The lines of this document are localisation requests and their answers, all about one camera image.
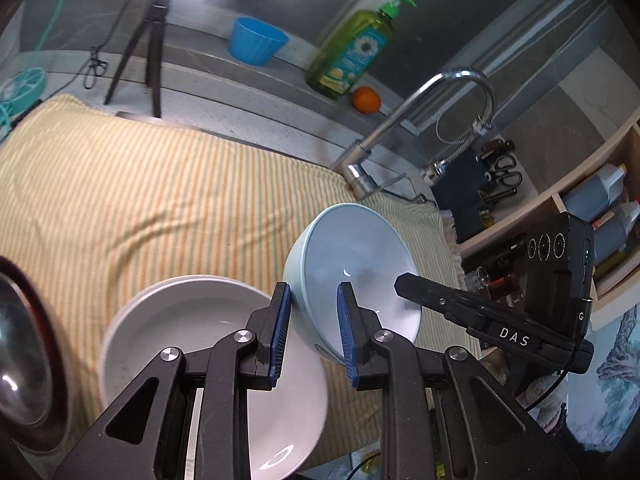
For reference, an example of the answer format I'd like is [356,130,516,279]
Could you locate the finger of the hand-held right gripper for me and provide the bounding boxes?
[394,272,502,329]

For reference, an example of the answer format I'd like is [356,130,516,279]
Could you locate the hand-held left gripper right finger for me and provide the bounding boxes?
[336,282,581,480]

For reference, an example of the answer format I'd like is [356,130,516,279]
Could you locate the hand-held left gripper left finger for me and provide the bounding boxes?
[52,282,292,480]

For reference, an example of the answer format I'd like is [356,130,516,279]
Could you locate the light green ceramic bowl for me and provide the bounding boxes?
[282,203,423,361]

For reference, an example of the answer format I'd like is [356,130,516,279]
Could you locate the white oval plate leaf pattern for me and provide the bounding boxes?
[98,275,329,480]

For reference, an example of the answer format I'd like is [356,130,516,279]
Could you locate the small glass jar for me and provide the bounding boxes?
[465,266,494,292]

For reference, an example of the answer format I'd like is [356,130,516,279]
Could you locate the red box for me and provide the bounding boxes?
[487,277,524,302]

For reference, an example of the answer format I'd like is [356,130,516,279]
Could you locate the dark bottle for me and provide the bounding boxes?
[462,244,526,272]

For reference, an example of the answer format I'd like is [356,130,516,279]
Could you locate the grey-blue plastic jug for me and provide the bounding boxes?
[562,164,628,222]
[590,200,640,263]

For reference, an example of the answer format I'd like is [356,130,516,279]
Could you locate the wooden shelf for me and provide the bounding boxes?
[457,115,640,311]

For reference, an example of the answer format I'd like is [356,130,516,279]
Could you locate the dark knife block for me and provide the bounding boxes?
[432,150,488,243]

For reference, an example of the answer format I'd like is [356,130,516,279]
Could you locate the black scissors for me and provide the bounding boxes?
[482,155,523,189]

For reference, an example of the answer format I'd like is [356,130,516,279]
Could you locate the printed cloth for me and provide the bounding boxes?
[522,302,640,458]

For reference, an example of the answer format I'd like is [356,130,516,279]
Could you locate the yellow striped cloth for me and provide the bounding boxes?
[0,94,481,466]

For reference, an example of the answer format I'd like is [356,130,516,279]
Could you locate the chrome faucet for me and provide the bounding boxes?
[330,69,496,198]

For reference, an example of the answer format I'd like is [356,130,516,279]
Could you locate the orange fruit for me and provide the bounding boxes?
[351,86,382,113]

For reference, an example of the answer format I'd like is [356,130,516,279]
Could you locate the green dish soap bottle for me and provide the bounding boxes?
[306,0,418,100]

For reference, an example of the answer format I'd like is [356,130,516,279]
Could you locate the blue ribbed cup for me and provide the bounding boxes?
[229,16,290,66]

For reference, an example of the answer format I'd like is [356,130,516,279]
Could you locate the black tripod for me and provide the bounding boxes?
[104,0,173,118]

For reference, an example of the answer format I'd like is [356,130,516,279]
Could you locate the teal round plastic object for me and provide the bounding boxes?
[0,67,48,126]

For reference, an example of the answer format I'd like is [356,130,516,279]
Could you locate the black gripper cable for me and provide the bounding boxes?
[520,367,571,409]

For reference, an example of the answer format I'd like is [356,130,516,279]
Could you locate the metal faucet hose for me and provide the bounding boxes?
[421,115,493,182]

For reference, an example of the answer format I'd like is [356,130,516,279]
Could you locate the brown knife handles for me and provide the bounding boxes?
[477,138,516,154]

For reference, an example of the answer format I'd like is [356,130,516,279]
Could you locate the teal cord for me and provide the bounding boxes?
[0,0,77,133]

